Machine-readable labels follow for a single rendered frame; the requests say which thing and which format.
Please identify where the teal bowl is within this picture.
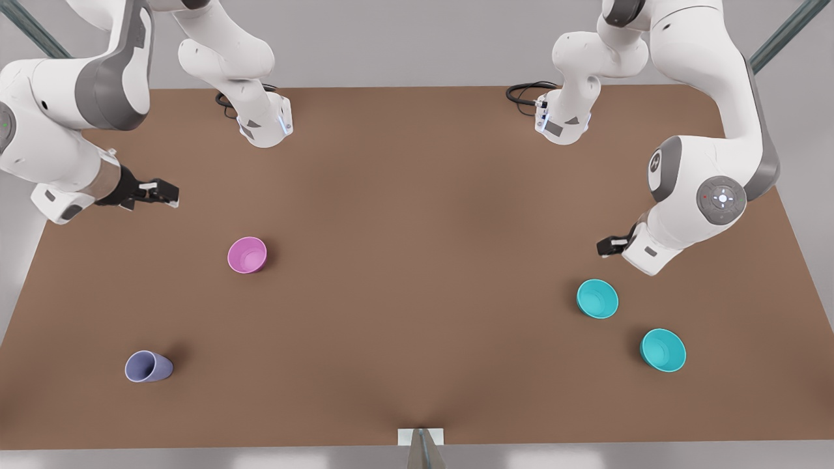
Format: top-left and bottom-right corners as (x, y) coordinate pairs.
(577, 279), (619, 320)
(640, 328), (687, 373)

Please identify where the pink bowl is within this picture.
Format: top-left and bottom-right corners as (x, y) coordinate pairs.
(227, 236), (268, 274)

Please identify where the lavender cup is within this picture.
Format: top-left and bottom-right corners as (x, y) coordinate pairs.
(125, 350), (175, 383)

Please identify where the black cable loop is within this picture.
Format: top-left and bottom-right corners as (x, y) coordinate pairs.
(506, 81), (560, 118)
(216, 83), (280, 120)

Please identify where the silver frame post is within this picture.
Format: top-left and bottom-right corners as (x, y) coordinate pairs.
(749, 0), (831, 74)
(397, 428), (445, 469)
(0, 0), (72, 61)

